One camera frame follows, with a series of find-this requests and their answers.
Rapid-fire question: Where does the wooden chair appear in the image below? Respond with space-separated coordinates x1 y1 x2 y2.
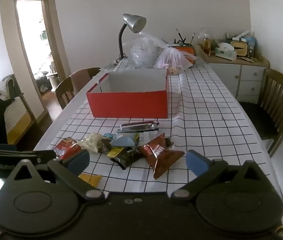
55 67 101 110
237 68 283 157

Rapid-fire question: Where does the red cardboard box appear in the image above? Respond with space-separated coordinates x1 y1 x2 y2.
86 68 170 118

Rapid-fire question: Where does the translucent plastic bag with food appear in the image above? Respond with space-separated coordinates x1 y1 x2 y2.
154 46 197 75

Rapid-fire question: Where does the white green tissue box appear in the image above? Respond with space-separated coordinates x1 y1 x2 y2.
215 43 237 61

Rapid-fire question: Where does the white sideboard cabinet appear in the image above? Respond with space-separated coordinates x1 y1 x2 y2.
205 55 271 104

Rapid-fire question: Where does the yellow snack packet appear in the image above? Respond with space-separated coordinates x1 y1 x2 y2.
78 173 102 188

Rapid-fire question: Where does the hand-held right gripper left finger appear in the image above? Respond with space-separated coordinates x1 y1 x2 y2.
6 149 105 202

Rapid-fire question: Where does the white flat snack packet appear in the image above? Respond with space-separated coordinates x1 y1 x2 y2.
138 131 158 145

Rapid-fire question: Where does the light blue box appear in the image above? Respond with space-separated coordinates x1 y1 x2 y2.
242 36 257 58

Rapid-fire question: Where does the white pedestal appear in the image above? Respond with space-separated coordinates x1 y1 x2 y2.
45 72 58 92

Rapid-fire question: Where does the silver desk lamp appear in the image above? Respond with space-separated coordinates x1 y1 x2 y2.
116 14 147 62

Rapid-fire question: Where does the brown cloth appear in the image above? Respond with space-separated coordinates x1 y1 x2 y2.
70 69 92 97

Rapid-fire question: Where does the black pen stand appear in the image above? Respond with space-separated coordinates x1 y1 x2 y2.
174 29 187 46

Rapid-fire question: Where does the light blue snack packet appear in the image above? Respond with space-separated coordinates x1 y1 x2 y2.
110 134 139 147

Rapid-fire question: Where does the small brown snack packet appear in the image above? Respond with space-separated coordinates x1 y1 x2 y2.
100 139 113 154

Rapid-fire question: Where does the small yellow sachet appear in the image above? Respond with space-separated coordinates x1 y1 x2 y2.
106 146 125 157

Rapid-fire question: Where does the orange container with brushes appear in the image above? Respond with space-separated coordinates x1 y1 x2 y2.
173 45 197 63

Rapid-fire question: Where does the green yellow box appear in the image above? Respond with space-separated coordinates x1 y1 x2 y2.
232 39 248 55

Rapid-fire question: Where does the white yellow mat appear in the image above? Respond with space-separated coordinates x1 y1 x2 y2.
4 97 35 143

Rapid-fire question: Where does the clear plastic bag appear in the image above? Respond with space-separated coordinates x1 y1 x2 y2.
130 31 169 68

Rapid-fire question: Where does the red-brown chip bag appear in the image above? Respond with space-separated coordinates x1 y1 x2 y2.
138 133 185 180

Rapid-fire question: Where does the wooden door frame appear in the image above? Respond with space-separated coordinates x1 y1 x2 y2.
13 0 67 98

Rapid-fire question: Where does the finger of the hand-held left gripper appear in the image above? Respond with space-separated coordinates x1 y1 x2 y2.
16 150 57 167

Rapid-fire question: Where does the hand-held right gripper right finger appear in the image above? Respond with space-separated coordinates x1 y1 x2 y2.
170 150 274 202

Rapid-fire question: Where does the red snack packet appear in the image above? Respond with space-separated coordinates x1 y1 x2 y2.
53 137 82 159

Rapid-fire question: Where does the silver foil snack packet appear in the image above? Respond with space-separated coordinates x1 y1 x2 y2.
116 121 160 133

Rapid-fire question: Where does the white crinkled snack packet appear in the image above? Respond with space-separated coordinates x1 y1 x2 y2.
78 133 104 153

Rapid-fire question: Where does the glass bottle amber liquid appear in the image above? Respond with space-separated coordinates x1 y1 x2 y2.
203 34 212 57

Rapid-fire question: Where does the white checked tablecloth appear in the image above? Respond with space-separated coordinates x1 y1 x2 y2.
33 55 283 198

